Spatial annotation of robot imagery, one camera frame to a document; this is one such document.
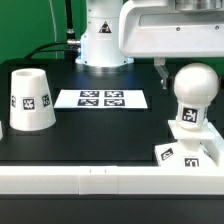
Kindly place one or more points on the white front fence rail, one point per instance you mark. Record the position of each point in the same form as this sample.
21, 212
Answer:
104, 180

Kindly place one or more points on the white lamp shade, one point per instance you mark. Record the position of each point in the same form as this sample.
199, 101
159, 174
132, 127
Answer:
31, 107

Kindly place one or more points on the white lamp bulb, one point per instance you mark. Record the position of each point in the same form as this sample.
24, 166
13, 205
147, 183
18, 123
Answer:
195, 86

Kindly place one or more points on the white marker sheet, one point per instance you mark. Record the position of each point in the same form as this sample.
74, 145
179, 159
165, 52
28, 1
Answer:
103, 99

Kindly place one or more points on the white fence rail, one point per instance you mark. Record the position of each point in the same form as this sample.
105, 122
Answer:
215, 146
104, 180

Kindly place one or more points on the white right fence rail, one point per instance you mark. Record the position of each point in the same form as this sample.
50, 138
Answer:
215, 146

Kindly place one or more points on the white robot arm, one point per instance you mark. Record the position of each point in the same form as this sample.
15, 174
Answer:
100, 50

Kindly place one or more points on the white block at left edge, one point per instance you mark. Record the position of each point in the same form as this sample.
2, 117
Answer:
1, 132

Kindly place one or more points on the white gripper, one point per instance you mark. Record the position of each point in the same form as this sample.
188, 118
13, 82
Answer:
171, 29

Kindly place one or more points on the white lamp base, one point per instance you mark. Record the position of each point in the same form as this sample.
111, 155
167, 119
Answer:
187, 151

